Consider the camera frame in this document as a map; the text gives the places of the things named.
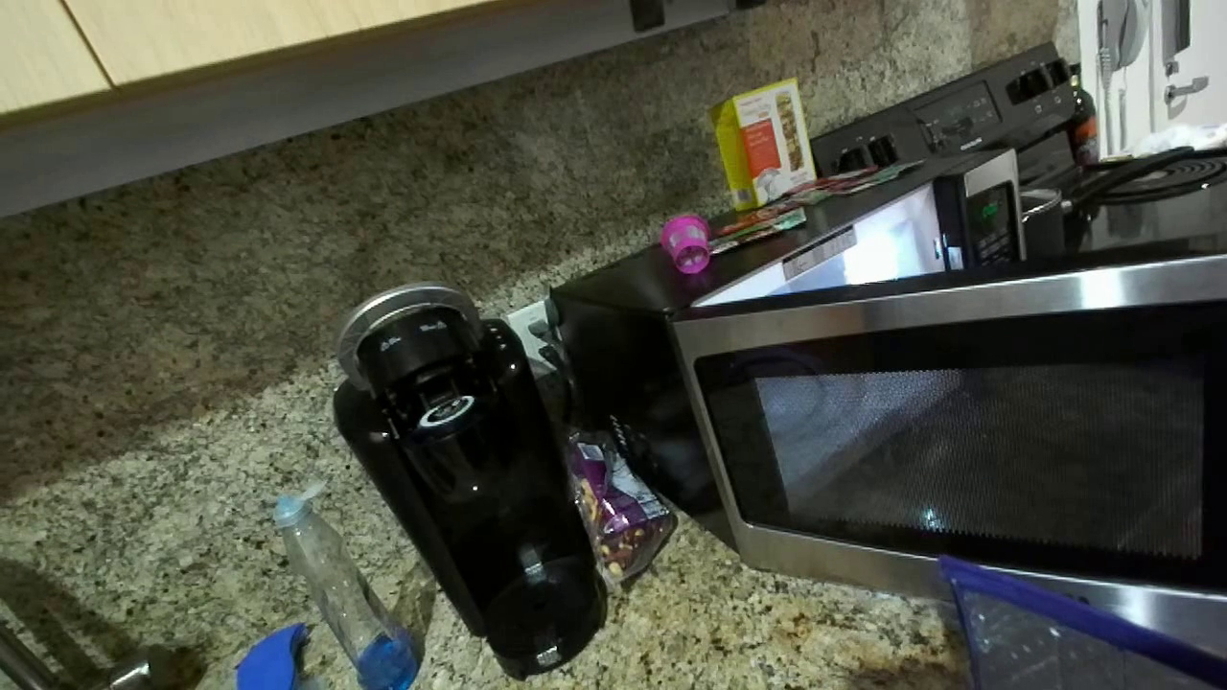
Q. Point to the light wood upper cabinet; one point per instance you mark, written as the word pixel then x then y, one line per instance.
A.
pixel 255 52

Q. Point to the white appliance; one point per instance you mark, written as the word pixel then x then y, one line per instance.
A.
pixel 1153 62

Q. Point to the colourful packets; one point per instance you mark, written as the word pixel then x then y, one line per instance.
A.
pixel 762 229

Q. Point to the small blue object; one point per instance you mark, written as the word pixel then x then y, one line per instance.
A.
pixel 275 662

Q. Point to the black stainless microwave oven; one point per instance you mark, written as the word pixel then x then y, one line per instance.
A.
pixel 970 434

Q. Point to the clear bottle with blue label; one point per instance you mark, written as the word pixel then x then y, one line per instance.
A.
pixel 345 600

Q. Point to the black pod coffee maker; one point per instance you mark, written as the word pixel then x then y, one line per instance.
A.
pixel 474 486

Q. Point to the grey pot with lid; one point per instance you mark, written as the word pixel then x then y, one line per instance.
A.
pixel 1046 216

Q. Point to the black electric stove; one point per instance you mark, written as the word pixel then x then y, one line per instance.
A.
pixel 960 117

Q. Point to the purple snack bag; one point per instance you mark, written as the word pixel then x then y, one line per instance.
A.
pixel 619 512

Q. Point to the yellow cardboard box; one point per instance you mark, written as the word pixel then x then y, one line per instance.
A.
pixel 770 147

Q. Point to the pink plastic cup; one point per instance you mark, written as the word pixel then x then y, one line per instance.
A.
pixel 689 243

